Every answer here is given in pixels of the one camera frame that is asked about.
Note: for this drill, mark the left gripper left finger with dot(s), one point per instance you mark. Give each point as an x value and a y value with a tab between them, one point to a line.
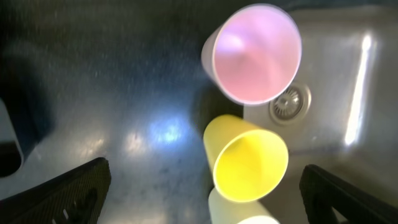
62	199

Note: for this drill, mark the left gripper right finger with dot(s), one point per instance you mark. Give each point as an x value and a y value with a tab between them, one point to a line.
335	202

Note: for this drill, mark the yellow cup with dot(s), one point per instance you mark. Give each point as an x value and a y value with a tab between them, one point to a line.
248	168

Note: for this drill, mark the white cup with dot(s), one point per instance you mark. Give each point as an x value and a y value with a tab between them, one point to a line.
227	211

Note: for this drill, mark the pink cup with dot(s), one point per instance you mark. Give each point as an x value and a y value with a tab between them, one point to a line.
255	56

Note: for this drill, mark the steel sink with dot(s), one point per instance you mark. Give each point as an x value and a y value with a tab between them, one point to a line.
329	62

